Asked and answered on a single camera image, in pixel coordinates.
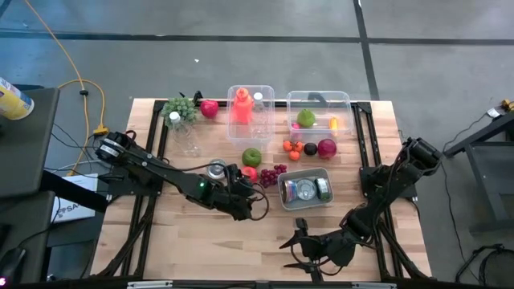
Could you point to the purple grape bunch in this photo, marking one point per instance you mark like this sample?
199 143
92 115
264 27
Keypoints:
273 176

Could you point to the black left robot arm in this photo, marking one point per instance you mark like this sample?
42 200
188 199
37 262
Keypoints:
160 170

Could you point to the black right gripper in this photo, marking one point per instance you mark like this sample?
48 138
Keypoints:
333 249

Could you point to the light green pear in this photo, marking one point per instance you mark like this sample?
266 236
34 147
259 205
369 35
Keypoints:
306 118

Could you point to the orange tomato cluster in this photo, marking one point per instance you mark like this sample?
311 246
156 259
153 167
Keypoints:
293 149

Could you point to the yellow banana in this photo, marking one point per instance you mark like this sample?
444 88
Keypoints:
333 123

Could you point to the green grape bunch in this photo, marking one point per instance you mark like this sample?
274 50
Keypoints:
179 108

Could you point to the bright red apple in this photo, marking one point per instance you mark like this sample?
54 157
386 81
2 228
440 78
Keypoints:
251 173

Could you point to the black mesh waste bin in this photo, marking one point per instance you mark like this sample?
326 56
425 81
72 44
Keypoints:
498 267

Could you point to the yellow wipes canister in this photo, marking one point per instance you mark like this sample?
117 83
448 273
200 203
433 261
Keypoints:
14 102

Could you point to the red pomegranate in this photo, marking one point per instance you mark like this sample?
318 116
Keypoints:
327 149

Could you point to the white printed paper sheet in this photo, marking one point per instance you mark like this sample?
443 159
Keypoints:
74 196

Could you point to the black side table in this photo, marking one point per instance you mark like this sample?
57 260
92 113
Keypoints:
494 176

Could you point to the pink strawberry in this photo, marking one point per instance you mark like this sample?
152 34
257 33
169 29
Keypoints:
296 125

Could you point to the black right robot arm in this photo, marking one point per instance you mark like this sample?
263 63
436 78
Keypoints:
385 188

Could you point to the dark crimson apple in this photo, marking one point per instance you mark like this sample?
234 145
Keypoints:
209 108

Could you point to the orange plastic squeeze bottle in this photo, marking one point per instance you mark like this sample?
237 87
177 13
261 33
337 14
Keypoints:
243 108

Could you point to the black aluminium rig frame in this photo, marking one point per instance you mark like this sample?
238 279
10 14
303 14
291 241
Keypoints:
154 120

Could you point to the teal label tuna can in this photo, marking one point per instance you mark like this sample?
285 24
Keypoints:
323 188

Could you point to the clear plastic bottle white cap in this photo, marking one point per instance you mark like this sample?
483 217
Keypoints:
184 134
260 116

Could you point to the small yellow tool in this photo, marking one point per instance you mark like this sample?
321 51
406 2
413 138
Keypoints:
508 105

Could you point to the clear plastic storage bin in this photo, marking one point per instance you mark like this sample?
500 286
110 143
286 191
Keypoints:
237 134
341 100

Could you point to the green apple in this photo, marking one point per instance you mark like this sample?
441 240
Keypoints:
251 157

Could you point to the light grey plastic tray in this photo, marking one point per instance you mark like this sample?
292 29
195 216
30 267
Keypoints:
305 204

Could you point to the silver mounting plate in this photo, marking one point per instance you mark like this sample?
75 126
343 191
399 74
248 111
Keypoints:
373 286
150 284

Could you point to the olive label tin can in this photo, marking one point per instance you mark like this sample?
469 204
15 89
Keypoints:
216 169

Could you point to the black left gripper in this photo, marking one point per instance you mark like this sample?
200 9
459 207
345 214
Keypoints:
239 202

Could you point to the black computer mouse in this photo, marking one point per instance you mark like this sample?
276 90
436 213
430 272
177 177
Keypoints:
10 261

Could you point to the black frame bracket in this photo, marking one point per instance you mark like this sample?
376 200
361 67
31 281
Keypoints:
197 97
317 99

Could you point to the Wild Planet tuna can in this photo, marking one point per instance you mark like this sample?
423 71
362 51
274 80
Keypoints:
289 190

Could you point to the black desk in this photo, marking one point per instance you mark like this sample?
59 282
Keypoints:
28 140
24 233

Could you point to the dark brown avocado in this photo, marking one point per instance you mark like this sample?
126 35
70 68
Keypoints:
310 149

